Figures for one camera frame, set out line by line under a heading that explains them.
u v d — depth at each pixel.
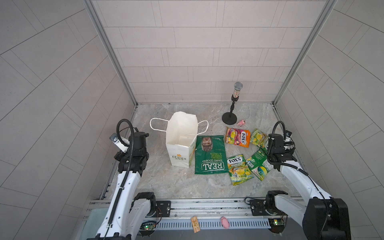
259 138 0.93
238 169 0.81
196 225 0.66
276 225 0.68
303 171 0.50
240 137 0.94
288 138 0.70
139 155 0.55
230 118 1.07
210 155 0.87
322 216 0.39
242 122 1.02
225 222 0.67
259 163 0.85
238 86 0.84
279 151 0.64
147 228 0.64
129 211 0.44
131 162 0.48
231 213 0.71
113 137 0.59
